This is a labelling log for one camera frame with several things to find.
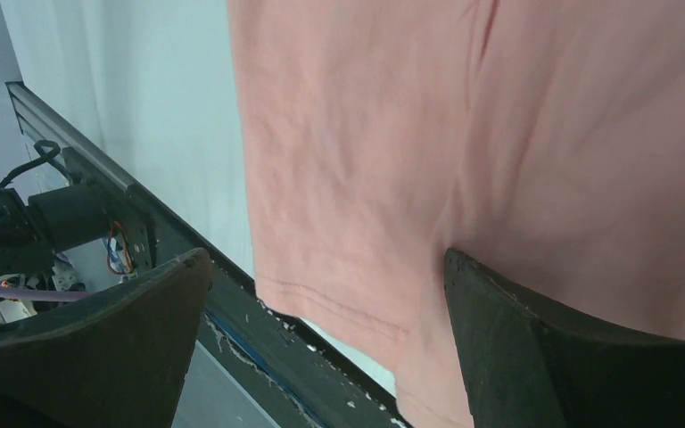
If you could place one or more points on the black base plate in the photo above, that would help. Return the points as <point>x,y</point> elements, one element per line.
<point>252,365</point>

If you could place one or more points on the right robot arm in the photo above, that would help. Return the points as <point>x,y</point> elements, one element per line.
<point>33,232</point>

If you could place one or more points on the aluminium frame rail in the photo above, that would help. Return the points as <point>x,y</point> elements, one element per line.
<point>38,121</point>

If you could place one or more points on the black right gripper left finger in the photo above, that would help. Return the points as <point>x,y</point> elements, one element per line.
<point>117,358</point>

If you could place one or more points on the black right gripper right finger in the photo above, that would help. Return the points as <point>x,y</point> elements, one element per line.
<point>529,361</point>

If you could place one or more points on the salmon pink t-shirt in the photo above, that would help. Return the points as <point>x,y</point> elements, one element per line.
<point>544,138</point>

